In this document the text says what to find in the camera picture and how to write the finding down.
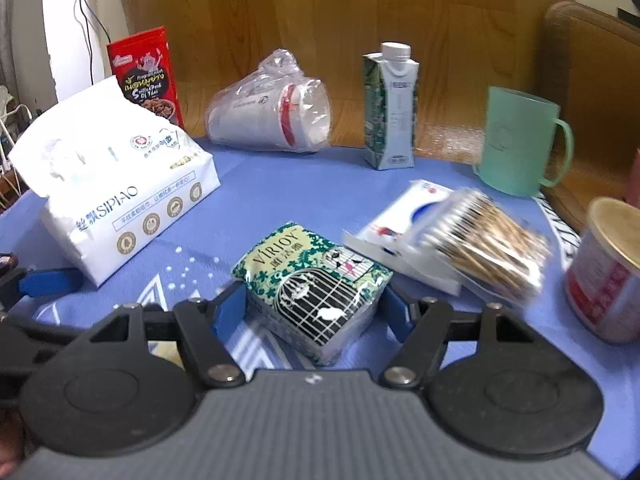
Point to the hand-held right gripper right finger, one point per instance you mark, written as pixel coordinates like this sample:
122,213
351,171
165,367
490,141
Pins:
400,312

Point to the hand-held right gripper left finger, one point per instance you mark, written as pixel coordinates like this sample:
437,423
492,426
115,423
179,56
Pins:
231,310

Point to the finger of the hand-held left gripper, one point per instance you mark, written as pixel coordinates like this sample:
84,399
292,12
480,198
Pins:
30,332
47,282

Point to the green patterned tissue pack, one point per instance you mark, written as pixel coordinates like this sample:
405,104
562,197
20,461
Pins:
315,285

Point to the white flat packet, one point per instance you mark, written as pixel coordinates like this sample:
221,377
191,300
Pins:
395,225

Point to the cotton swab pack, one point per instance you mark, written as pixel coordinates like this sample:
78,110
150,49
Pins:
480,245

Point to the white tissue pack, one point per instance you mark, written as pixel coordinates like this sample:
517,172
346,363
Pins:
115,185

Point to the blue printed tablecloth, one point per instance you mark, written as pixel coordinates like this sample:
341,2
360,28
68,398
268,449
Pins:
280,195

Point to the mint green mug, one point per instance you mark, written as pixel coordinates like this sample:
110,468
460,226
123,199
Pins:
510,145

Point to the clear bag of paper cups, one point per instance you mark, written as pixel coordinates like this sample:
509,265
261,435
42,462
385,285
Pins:
270,110

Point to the green white drink carton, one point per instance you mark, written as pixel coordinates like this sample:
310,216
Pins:
392,105

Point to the red white instant cup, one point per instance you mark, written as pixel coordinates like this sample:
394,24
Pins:
605,270

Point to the red snack packet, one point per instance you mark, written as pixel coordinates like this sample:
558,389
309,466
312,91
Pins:
145,80

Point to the grey curtain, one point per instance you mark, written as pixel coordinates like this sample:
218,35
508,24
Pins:
7,20

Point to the brown wooden chair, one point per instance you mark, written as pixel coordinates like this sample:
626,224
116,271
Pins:
590,100

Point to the wooden headboard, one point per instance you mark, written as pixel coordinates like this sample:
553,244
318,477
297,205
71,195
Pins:
300,10

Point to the black rack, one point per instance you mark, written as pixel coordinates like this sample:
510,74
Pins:
631,14

